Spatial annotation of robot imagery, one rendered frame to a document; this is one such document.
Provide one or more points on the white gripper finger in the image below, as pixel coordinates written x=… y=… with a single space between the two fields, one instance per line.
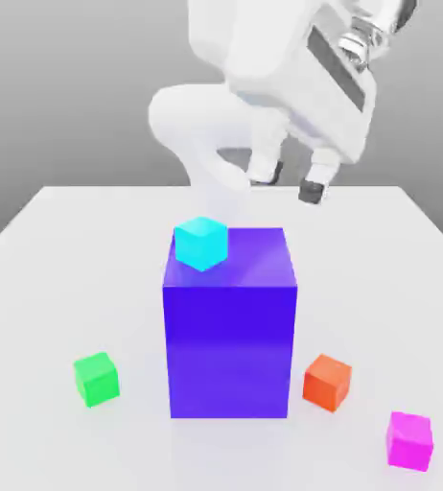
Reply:
x=319 y=172
x=264 y=153

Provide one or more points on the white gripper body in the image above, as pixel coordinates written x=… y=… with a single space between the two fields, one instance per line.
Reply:
x=321 y=99

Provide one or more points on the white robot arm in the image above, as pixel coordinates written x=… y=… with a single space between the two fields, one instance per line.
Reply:
x=191 y=126

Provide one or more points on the small cyan cube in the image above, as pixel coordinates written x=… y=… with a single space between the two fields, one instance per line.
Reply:
x=201 y=241

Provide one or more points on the small orange cube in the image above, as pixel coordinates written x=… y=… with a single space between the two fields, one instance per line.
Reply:
x=327 y=383

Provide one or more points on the small green cube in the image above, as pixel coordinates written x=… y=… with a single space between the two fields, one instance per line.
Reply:
x=97 y=379

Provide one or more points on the small magenta cube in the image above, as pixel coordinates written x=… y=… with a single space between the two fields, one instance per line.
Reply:
x=409 y=441

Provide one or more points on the large blue box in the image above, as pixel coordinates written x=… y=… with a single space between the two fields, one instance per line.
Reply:
x=229 y=345

